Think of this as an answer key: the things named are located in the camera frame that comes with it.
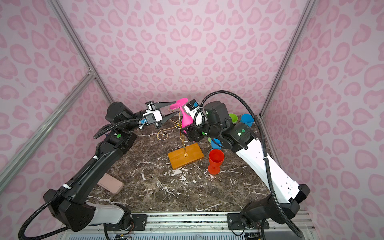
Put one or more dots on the diagonal aluminium frame bar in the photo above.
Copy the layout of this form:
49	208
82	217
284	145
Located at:
28	149

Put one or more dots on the blue wine glass front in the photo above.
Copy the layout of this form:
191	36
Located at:
247	119

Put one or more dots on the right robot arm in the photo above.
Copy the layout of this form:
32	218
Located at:
283	202

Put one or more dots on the blue wine glass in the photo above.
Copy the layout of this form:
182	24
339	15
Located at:
247	119
216	144

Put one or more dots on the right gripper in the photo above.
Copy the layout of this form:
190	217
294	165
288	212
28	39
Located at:
192	131

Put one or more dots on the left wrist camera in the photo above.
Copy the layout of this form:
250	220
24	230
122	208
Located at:
152	115

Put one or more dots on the wooden rack base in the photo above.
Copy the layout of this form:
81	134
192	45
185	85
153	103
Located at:
185	156

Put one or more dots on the red wine glass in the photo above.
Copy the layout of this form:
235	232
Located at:
216	158

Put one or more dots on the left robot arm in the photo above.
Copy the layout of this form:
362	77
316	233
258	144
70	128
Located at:
69	203

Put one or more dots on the magenta wine glass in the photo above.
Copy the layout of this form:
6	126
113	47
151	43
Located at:
187	119

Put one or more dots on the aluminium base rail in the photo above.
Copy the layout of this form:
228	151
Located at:
186	226

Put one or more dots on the pink sponge block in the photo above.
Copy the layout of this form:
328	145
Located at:
110	184

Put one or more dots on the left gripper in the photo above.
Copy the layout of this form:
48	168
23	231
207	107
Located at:
158	105

